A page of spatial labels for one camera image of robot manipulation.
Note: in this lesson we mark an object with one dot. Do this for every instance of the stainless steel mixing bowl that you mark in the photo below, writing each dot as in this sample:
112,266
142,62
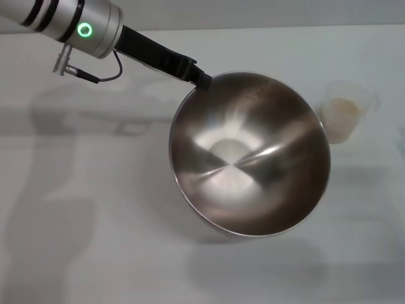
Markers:
250,164

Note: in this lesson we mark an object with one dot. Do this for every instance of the white rice grains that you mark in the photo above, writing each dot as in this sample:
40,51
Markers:
341,114

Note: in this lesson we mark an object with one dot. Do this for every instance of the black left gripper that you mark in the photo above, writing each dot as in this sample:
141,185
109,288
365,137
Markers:
148,52

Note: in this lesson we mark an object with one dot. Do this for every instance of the clear plastic measuring cup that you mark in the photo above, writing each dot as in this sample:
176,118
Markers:
345,95

